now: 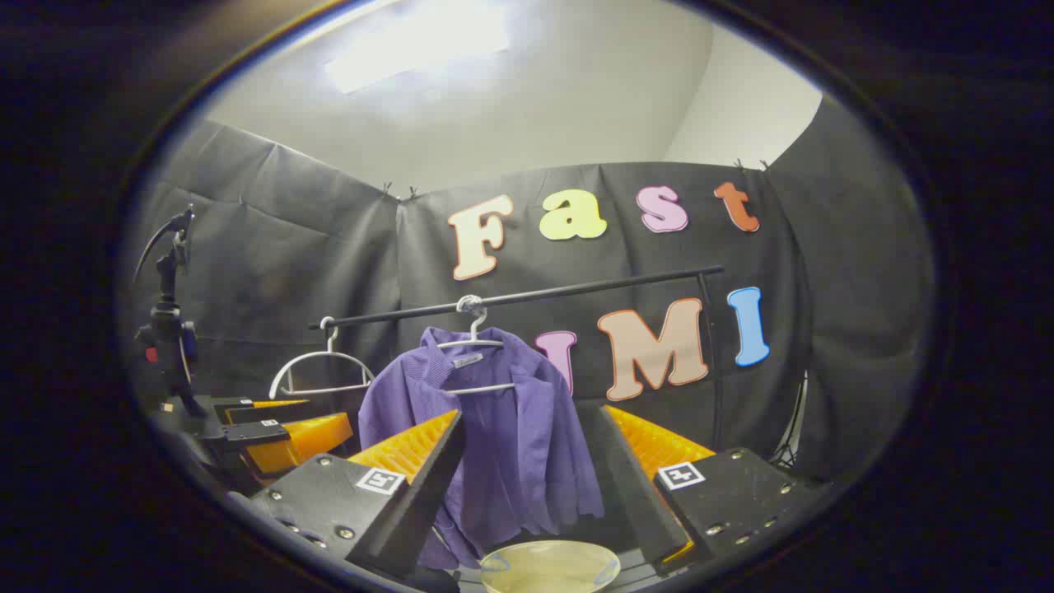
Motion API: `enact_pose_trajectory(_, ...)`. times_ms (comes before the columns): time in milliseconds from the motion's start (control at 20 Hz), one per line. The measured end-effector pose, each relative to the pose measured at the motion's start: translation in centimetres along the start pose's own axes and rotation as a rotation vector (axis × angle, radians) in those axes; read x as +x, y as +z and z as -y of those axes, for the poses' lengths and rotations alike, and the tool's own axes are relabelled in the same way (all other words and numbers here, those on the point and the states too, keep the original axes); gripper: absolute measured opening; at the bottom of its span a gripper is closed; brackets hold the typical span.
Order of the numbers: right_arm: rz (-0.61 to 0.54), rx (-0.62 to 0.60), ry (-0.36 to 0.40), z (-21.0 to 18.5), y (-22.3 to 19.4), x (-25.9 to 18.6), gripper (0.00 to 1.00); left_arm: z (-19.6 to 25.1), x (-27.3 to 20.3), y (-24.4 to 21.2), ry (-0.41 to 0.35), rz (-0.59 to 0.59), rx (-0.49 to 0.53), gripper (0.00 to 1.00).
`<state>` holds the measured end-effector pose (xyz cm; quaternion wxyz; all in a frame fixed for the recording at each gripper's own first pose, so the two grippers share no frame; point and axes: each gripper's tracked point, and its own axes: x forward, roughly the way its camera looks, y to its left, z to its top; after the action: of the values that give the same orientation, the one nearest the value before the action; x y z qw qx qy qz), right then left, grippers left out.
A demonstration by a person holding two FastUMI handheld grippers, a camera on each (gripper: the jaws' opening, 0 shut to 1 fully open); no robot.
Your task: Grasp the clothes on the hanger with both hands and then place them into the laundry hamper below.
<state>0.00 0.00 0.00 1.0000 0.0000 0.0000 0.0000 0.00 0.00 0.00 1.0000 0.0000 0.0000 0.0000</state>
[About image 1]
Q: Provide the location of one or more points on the cream laundry hamper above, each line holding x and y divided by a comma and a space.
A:
547, 568

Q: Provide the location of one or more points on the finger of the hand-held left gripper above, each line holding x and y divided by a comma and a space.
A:
263, 409
305, 441

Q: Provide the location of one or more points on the black clothes rack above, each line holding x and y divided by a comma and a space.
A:
576, 288

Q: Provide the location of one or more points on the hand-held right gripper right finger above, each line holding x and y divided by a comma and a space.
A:
634, 486

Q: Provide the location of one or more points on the black backdrop cloth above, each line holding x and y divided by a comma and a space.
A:
288, 247

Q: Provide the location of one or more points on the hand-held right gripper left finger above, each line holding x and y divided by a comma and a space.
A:
420, 502

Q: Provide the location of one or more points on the black tripod stand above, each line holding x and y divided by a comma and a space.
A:
790, 449

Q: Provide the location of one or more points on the purple ribbed shirt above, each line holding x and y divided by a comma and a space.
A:
510, 445

